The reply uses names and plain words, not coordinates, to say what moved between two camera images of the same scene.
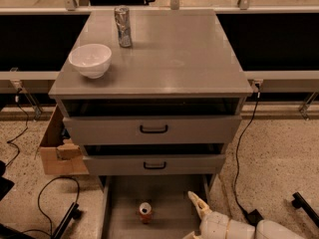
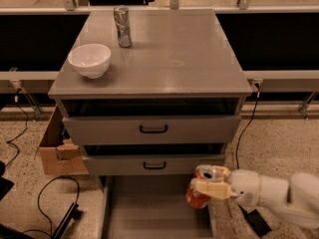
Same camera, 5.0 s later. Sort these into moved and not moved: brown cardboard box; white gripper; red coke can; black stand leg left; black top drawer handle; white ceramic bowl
Moved: red coke can; white gripper
Not moved: brown cardboard box; white ceramic bowl; black top drawer handle; black stand leg left
